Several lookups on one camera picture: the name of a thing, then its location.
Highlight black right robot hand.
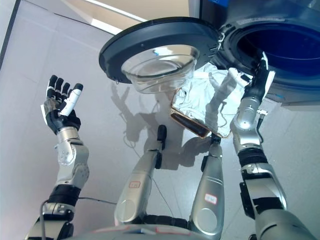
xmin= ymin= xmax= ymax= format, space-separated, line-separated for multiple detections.
xmin=226 ymin=51 xmax=276 ymax=100

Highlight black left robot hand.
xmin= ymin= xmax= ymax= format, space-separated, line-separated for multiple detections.
xmin=40 ymin=74 xmax=84 ymax=136

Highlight white clothes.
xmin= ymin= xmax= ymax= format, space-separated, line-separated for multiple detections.
xmin=172 ymin=63 xmax=251 ymax=136

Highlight dark grey washing machine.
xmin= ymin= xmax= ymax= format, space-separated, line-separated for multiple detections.
xmin=188 ymin=0 xmax=320 ymax=105

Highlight brown wicker laundry basket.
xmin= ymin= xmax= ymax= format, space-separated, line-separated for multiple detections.
xmin=169 ymin=86 xmax=232 ymax=139

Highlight round washing machine door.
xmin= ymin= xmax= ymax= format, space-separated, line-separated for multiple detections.
xmin=98 ymin=16 xmax=222 ymax=95

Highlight black right robot foot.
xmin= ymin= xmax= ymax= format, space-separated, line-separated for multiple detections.
xmin=210 ymin=131 xmax=222 ymax=145

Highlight black robot foot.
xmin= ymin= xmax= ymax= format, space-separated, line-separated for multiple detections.
xmin=210 ymin=131 xmax=222 ymax=145
xmin=154 ymin=124 xmax=168 ymax=170

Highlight black left robot foot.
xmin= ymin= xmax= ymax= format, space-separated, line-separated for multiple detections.
xmin=154 ymin=124 xmax=168 ymax=170

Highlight white cabinet side panel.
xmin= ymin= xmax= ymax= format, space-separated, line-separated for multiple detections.
xmin=187 ymin=0 xmax=201 ymax=18

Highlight white cabinet shelf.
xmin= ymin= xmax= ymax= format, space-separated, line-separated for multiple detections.
xmin=61 ymin=0 xmax=149 ymax=36

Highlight silver right robot leg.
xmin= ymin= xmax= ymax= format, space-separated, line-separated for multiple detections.
xmin=189 ymin=142 xmax=225 ymax=238

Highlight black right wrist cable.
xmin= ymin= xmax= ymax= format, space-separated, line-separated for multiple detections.
xmin=254 ymin=108 xmax=270 ymax=151

